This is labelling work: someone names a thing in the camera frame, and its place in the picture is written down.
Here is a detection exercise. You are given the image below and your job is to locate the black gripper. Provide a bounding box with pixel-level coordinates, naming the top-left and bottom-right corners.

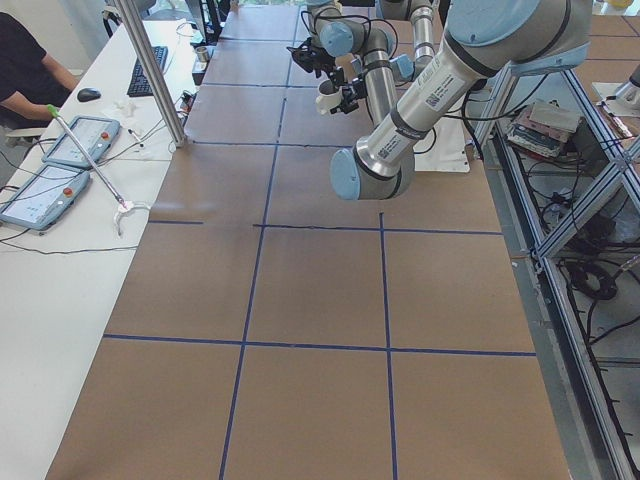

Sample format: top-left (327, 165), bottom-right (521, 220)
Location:
top-left (329, 67), bottom-right (366, 114)
top-left (287, 37), bottom-right (336, 78)

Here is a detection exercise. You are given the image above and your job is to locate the white ribbed HOME mug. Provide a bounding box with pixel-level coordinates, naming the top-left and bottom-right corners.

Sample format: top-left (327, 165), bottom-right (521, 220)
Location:
top-left (315, 80), bottom-right (342, 115)

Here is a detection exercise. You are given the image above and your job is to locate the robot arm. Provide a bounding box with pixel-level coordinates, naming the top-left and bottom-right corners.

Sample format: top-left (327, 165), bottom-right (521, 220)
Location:
top-left (330, 1), bottom-right (592, 200)
top-left (288, 1), bottom-right (439, 125)

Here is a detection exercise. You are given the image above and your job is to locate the small metal cup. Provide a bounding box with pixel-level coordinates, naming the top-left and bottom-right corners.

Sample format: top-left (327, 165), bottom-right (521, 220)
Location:
top-left (195, 46), bottom-right (210, 63)

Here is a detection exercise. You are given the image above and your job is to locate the black keyboard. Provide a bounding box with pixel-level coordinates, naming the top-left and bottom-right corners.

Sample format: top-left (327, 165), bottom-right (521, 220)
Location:
top-left (126, 45), bottom-right (170, 98)

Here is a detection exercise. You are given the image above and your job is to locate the stack of books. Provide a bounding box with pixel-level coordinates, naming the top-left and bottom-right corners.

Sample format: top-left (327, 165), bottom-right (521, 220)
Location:
top-left (506, 100), bottom-right (582, 158)

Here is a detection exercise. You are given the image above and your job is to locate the black computer mouse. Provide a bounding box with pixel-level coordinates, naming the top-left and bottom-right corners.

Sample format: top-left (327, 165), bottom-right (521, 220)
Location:
top-left (76, 88), bottom-right (101, 103)

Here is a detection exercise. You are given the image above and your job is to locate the upper teach pendant tablet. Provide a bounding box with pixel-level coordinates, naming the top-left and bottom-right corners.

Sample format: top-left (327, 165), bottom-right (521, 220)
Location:
top-left (42, 116), bottom-right (121, 169)

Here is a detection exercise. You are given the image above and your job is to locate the teach pendant tablet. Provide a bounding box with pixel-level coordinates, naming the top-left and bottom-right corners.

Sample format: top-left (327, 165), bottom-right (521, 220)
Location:
top-left (42, 116), bottom-right (121, 169)
top-left (1, 163), bottom-right (90, 231)

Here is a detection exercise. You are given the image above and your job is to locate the silver reacher grabber stick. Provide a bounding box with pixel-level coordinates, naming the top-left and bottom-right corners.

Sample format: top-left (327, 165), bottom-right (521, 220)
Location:
top-left (46, 104), bottom-right (151, 237)

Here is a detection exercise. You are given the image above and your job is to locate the seated person in black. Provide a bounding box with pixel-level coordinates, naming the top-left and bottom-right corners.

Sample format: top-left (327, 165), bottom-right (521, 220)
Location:
top-left (1, 12), bottom-right (79, 129)

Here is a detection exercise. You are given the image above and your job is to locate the lower teach pendant tablet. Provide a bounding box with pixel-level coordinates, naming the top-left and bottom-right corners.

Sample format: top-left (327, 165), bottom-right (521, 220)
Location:
top-left (1, 163), bottom-right (90, 231)

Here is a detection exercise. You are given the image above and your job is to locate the aluminium frame post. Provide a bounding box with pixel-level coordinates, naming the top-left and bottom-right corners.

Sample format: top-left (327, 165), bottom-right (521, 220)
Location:
top-left (115, 0), bottom-right (186, 148)

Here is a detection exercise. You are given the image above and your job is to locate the aluminium frame rack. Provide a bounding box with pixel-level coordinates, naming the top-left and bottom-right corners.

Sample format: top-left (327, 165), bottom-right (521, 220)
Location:
top-left (469, 69), bottom-right (639, 479)

